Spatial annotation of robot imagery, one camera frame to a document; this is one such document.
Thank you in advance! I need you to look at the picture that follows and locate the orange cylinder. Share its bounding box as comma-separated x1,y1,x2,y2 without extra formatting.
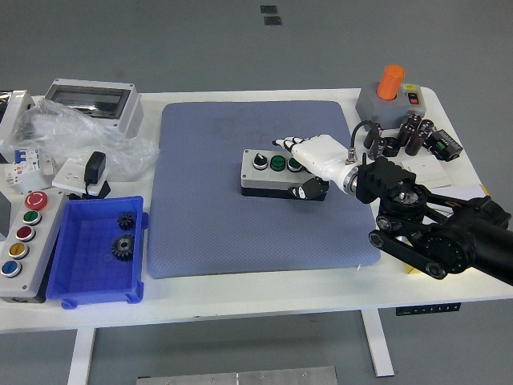
376,64,406,101

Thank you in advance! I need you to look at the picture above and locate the black power adapter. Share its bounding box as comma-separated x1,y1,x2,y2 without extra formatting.
83,151,108,188

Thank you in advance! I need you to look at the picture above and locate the grey five-button control box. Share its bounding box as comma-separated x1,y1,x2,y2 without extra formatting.
0,190,69,305

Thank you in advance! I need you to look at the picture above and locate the white wall switch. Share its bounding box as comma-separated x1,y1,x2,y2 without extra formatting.
400,156,452,188

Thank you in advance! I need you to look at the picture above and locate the black clamp bracket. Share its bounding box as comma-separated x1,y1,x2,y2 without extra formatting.
382,136,402,158

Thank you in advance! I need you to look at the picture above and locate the white blue circuit breaker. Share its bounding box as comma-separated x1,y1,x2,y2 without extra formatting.
4,146,43,196

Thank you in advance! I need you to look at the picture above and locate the white enclosure box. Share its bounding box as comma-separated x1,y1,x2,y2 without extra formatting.
0,89,37,161

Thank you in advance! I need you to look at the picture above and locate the clear plastic bag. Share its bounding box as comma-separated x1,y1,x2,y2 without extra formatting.
7,98,160,180

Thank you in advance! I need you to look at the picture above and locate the blue plastic bin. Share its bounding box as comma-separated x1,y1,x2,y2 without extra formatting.
46,195,150,310

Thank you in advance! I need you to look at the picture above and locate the white table leg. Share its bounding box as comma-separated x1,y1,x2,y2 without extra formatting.
359,309,396,378
67,327,97,385

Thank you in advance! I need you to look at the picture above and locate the white yellow cardboard box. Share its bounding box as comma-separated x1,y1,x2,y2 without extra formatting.
405,183,493,277

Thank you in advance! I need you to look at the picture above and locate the grey switch box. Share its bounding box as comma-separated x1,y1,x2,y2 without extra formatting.
355,83,426,132

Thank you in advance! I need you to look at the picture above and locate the grey clear-lid distribution box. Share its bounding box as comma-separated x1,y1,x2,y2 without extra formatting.
42,78,144,140

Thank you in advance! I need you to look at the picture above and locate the small black gear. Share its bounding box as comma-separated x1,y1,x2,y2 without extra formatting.
116,211,136,232

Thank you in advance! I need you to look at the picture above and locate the large black gear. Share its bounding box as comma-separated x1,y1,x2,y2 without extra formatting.
110,234,136,264

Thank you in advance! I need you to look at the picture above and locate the black table control panel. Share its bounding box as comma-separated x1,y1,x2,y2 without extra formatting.
395,303,462,317

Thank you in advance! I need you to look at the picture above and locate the blue-grey mat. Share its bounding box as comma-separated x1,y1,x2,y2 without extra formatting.
146,99,382,280

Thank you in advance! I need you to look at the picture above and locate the grey four-button control box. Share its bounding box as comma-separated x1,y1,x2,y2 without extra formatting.
239,148,329,201

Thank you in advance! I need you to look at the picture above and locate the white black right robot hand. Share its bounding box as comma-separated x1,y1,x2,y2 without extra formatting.
271,134,356,201

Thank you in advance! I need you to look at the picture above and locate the white wall socket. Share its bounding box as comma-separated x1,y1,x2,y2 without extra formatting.
51,158,109,197

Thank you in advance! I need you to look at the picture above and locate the black module green terminal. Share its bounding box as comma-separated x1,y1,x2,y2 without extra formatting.
425,128,464,162

